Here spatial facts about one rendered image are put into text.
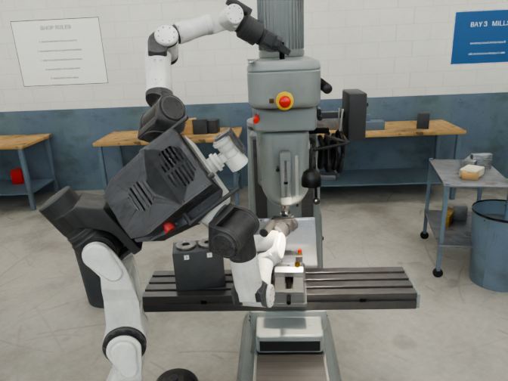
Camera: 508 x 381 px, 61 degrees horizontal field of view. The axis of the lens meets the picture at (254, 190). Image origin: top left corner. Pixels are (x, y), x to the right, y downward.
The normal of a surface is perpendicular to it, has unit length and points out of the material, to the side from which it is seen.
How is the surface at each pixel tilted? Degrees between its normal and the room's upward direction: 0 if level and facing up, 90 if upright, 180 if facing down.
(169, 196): 75
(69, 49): 90
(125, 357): 90
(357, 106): 90
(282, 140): 90
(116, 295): 115
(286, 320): 0
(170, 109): 62
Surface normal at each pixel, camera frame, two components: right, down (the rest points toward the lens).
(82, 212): 0.18, 0.31
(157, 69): 0.17, -0.29
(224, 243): -0.45, 0.43
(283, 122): -0.04, 0.33
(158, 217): -0.33, 0.06
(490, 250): -0.73, 0.31
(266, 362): -0.04, -0.94
